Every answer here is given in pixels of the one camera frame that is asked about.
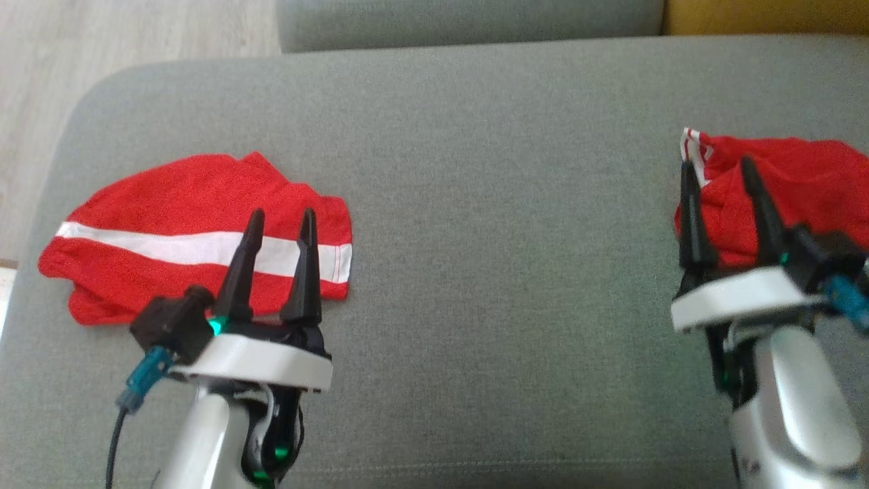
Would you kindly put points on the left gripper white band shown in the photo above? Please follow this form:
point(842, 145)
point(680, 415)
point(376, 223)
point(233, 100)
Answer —
point(265, 356)

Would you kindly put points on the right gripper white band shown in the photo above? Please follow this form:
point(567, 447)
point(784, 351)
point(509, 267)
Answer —
point(740, 295)

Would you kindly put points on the red jersey with white trim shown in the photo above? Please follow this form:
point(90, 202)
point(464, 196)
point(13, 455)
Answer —
point(815, 183)

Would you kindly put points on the red shorts with white stripe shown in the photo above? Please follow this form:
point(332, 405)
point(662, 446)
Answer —
point(183, 204)

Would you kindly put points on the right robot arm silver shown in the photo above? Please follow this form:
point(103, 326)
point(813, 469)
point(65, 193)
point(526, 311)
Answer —
point(801, 407)

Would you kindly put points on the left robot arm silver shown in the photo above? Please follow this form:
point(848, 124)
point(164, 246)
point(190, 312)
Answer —
point(204, 441)

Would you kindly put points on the yellow cushion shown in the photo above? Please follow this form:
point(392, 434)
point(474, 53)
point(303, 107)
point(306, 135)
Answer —
point(767, 15)

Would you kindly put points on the grey sofa seat cushion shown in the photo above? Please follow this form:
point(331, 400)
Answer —
point(475, 238)

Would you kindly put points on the grey sofa back cushion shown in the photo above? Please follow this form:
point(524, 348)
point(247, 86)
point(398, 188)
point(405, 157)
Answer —
point(468, 20)

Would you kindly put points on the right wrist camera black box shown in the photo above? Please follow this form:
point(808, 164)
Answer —
point(825, 255)

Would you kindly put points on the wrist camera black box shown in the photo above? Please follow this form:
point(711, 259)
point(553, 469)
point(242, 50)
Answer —
point(170, 322)
point(825, 255)

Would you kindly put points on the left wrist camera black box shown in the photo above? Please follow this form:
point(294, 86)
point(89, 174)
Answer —
point(170, 322)

